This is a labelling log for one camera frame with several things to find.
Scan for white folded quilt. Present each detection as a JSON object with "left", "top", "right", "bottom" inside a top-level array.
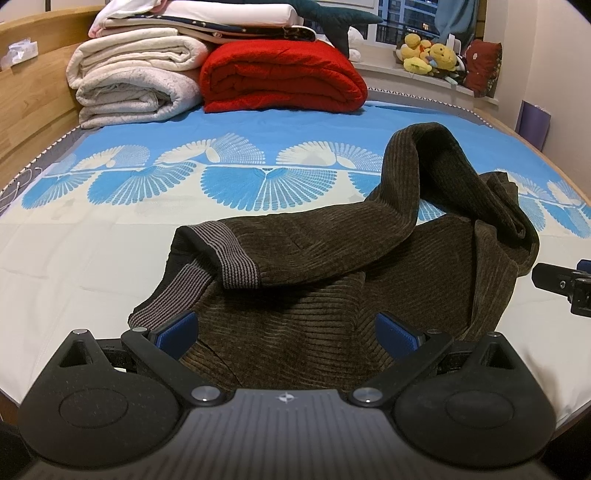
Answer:
[{"left": 76, "top": 67, "right": 201, "bottom": 129}]

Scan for purple paper bag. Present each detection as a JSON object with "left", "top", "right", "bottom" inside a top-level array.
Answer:
[{"left": 515, "top": 100, "right": 551, "bottom": 151}]

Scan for dark teal shark plush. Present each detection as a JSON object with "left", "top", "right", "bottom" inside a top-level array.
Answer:
[{"left": 287, "top": 0, "right": 383, "bottom": 57}]

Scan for wooden bed headboard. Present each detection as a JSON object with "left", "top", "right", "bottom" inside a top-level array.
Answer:
[{"left": 1, "top": 6, "right": 100, "bottom": 186}]

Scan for dark red cushion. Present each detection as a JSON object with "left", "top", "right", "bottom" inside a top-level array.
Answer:
[{"left": 464, "top": 39, "right": 503, "bottom": 98}]

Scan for stacked white pillows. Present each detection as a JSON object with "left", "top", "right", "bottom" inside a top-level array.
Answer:
[{"left": 88, "top": 1, "right": 304, "bottom": 39}]

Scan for dark brown corduroy pants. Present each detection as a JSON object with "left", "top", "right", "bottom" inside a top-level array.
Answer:
[{"left": 128, "top": 123, "right": 540, "bottom": 391}]

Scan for blue white patterned bedsheet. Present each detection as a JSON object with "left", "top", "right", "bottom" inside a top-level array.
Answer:
[{"left": 1, "top": 89, "right": 590, "bottom": 402}]

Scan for cream folded blanket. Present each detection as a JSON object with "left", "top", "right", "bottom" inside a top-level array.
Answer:
[{"left": 65, "top": 28, "right": 209, "bottom": 89}]

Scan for red folded blanket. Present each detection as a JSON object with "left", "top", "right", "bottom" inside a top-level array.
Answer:
[{"left": 199, "top": 40, "right": 368, "bottom": 113}]

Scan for yellow plush toy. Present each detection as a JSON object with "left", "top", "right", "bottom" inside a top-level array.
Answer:
[{"left": 394, "top": 33, "right": 466, "bottom": 83}]

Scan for blue curtain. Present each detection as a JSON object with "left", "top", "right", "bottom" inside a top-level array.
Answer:
[{"left": 435, "top": 0, "right": 479, "bottom": 46}]

